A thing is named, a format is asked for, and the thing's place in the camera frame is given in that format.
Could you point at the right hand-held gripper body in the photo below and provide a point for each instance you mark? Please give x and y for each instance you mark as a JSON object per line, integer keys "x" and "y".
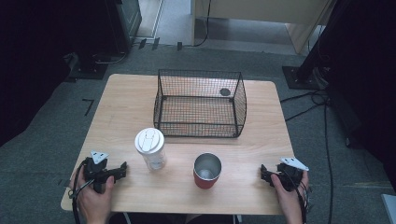
{"x": 289, "y": 175}

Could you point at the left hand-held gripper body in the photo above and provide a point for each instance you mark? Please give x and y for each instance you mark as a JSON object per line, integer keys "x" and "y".
{"x": 95, "y": 169}

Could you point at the person's right hand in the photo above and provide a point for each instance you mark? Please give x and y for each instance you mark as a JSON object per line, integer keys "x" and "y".
{"x": 291, "y": 203}

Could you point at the person's left hand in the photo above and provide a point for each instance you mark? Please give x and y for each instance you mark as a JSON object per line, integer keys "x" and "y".
{"x": 93, "y": 205}

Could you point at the clear cup with white lid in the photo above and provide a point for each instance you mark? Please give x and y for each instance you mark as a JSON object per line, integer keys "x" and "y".
{"x": 151, "y": 149}

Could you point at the red steel-lined cup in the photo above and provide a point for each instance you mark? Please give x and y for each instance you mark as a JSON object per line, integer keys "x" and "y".
{"x": 207, "y": 174}

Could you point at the dark round table grommet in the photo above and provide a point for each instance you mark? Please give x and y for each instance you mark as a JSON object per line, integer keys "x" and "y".
{"x": 225, "y": 92}

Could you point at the black floor stand base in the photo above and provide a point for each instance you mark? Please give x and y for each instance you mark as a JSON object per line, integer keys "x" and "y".
{"x": 88, "y": 69}

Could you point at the white box corner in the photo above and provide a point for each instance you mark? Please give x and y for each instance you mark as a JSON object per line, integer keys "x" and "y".
{"x": 389, "y": 208}

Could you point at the dark cabinet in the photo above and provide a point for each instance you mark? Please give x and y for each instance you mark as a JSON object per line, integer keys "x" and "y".
{"x": 123, "y": 25}

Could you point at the black stand with base plate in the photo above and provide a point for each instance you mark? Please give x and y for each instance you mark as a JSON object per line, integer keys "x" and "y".
{"x": 303, "y": 76}

